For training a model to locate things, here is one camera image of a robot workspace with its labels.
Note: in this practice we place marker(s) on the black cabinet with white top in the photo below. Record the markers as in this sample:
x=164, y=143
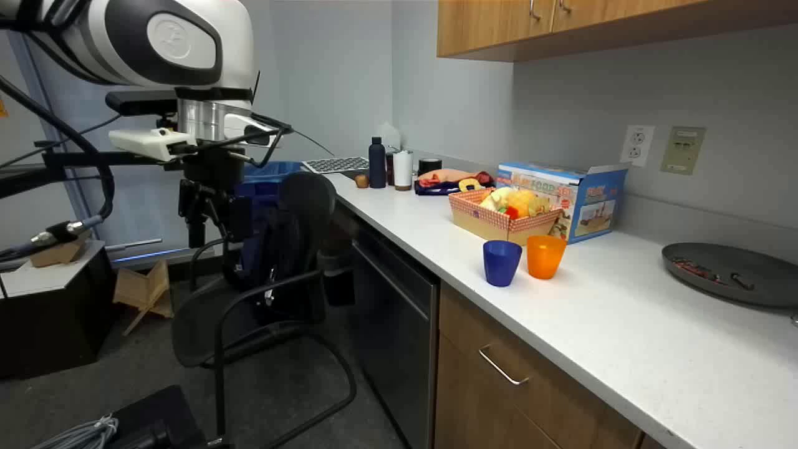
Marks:
x=51, y=320

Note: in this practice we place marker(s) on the small brown round item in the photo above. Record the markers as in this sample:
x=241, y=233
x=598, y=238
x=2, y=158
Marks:
x=363, y=181

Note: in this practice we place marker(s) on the wooden wall cabinet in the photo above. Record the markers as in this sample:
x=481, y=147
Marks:
x=581, y=21

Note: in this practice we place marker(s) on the blue toy food box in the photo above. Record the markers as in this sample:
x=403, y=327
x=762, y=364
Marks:
x=588, y=200

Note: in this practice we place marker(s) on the orange red toy pile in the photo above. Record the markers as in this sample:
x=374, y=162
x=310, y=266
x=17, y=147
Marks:
x=450, y=178

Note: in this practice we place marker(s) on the yellow orange round toy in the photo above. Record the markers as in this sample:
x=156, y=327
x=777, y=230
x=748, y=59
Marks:
x=530, y=203

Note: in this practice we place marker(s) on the folded brown cardboard piece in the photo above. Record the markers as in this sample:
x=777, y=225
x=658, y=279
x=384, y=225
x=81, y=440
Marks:
x=143, y=290

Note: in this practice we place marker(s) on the blue plastic cup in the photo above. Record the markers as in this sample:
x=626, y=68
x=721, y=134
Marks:
x=502, y=263

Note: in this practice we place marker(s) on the blue recycling bin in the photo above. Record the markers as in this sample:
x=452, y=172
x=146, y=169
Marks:
x=264, y=178

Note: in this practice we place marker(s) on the white bottle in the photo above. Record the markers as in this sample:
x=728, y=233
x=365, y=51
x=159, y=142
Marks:
x=403, y=172

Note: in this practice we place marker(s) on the small black cup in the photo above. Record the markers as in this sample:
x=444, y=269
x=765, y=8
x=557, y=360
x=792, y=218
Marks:
x=430, y=165

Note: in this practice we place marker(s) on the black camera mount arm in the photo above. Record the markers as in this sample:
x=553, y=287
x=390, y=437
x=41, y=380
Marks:
x=51, y=172

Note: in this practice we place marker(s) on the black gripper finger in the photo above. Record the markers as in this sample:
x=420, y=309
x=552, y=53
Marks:
x=194, y=215
x=238, y=221

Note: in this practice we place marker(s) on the black office chair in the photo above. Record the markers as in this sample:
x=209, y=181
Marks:
x=290, y=251

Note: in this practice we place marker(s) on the dark blue bottle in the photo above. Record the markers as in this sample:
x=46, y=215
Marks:
x=378, y=163

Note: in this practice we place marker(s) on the black stereo camera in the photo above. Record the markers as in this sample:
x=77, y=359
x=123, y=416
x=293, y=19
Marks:
x=140, y=100

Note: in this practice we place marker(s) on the orange plastic cup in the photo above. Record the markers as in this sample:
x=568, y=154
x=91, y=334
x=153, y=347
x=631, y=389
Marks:
x=545, y=255

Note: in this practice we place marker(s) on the white power outlet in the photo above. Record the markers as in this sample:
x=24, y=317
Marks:
x=637, y=147

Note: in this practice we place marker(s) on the small brown cardboard box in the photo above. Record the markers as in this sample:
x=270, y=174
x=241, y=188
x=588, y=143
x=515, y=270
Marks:
x=55, y=253

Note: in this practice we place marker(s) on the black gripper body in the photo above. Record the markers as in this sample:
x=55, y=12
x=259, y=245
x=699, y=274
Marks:
x=214, y=172

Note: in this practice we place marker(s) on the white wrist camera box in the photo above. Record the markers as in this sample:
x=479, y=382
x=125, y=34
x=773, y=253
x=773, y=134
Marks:
x=149, y=143

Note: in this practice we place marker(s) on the checkered cardboard food basket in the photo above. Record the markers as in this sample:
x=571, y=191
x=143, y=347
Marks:
x=490, y=224

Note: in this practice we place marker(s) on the round dark griddle pan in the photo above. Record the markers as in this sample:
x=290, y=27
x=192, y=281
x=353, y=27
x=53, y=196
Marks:
x=731, y=274

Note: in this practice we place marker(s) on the black flat tray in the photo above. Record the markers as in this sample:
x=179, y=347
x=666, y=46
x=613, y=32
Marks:
x=433, y=191

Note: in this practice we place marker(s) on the stainless steel dishwasher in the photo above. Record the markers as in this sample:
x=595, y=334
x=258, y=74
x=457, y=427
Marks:
x=395, y=325

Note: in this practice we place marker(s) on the grey keyboard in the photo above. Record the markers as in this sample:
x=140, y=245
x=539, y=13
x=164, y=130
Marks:
x=337, y=165

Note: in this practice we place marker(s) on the beige wall switch plate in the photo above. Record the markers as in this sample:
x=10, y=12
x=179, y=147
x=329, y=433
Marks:
x=683, y=152

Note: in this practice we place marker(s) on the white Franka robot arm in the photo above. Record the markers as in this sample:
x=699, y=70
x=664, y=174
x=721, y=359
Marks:
x=164, y=41

